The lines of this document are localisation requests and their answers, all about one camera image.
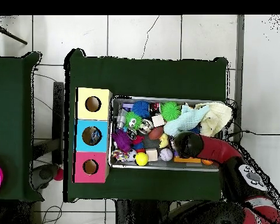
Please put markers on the wooden three-hole box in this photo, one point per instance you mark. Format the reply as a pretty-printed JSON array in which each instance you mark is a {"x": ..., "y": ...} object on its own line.
[{"x": 80, "y": 140}]

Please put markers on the plain wooden block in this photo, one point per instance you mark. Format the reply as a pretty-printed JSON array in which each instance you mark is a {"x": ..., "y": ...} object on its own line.
[
  {"x": 152, "y": 155},
  {"x": 158, "y": 120}
]

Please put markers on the white baseball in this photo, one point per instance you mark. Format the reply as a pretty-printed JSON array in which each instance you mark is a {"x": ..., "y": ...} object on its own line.
[{"x": 166, "y": 154}]

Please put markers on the blue spiky ball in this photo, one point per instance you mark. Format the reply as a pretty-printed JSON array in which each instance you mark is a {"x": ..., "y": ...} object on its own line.
[{"x": 141, "y": 108}]

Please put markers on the yellow plush duck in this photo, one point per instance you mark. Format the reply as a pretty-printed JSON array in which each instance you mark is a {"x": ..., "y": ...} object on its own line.
[{"x": 163, "y": 140}]

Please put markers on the purple spiky ball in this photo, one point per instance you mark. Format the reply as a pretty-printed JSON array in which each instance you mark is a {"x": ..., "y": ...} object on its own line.
[{"x": 121, "y": 140}]

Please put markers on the mint green knitted cloth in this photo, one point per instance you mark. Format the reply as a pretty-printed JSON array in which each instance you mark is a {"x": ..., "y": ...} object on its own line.
[{"x": 189, "y": 120}]

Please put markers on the yellow ball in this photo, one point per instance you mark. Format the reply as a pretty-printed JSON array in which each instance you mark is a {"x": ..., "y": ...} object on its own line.
[{"x": 141, "y": 159}]

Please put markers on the tall black object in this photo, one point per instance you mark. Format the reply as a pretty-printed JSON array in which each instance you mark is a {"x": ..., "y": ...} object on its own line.
[{"x": 58, "y": 116}]

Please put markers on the silver mesh bin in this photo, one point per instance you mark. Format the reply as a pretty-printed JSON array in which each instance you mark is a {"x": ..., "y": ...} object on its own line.
[{"x": 121, "y": 166}]

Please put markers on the cream knitted cloth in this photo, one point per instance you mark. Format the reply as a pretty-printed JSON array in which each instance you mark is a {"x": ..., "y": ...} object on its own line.
[{"x": 218, "y": 116}]

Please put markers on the dark grey rounded object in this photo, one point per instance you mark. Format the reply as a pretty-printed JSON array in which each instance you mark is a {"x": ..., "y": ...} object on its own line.
[{"x": 44, "y": 175}]

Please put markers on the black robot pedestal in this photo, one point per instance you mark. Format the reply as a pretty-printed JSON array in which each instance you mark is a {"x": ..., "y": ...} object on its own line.
[{"x": 142, "y": 212}]

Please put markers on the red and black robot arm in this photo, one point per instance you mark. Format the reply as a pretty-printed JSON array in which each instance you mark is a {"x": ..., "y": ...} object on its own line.
[{"x": 219, "y": 149}]

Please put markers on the small red ball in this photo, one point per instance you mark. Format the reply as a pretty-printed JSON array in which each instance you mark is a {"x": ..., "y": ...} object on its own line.
[{"x": 59, "y": 174}]

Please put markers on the brown toy football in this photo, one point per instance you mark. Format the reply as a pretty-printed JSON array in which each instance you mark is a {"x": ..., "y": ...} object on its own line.
[{"x": 155, "y": 133}]

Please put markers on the clear plastic bottle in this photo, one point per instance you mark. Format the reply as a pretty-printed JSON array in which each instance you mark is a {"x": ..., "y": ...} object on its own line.
[{"x": 95, "y": 136}]

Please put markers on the green spiky toy with eyes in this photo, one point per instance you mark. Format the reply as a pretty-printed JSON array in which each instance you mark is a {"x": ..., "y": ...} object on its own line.
[
  {"x": 130, "y": 120},
  {"x": 170, "y": 110}
]

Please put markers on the black rod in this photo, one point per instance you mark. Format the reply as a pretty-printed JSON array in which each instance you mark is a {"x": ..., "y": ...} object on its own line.
[{"x": 11, "y": 35}]

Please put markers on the dark green tablecloth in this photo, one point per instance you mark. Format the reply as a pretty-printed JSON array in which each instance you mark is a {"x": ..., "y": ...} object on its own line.
[
  {"x": 11, "y": 93},
  {"x": 142, "y": 77}
]

